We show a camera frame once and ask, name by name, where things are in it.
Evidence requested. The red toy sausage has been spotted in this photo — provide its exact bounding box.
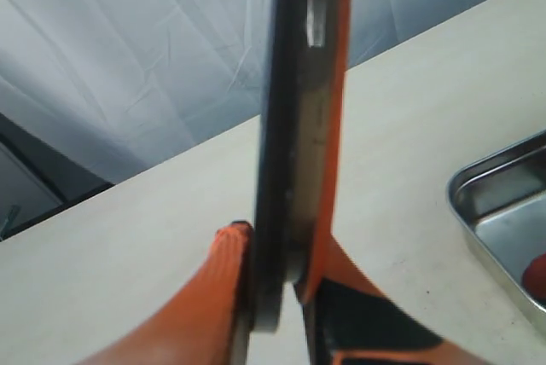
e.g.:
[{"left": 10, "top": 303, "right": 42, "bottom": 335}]
[{"left": 522, "top": 254, "right": 546, "bottom": 299}]

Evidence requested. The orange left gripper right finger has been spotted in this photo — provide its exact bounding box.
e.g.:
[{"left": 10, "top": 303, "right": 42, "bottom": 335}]
[{"left": 302, "top": 235, "right": 469, "bottom": 364}]

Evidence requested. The steel two-compartment lunch box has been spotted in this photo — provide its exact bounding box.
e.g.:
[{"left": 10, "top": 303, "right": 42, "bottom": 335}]
[{"left": 447, "top": 131, "right": 545, "bottom": 319}]

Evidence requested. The dark cabinet at left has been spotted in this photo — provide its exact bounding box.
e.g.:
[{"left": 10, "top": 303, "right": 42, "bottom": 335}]
[{"left": 1, "top": 116, "right": 113, "bottom": 240}]

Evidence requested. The dark transparent lid orange seal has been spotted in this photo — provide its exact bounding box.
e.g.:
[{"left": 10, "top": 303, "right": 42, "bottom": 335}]
[{"left": 249, "top": 0, "right": 351, "bottom": 332}]

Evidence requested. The grey wrinkled backdrop cloth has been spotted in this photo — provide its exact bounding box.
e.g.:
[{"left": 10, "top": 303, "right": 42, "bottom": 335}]
[{"left": 1, "top": 0, "right": 486, "bottom": 196}]

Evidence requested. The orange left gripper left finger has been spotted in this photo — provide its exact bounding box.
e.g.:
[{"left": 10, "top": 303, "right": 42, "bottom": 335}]
[{"left": 83, "top": 221, "right": 253, "bottom": 364}]

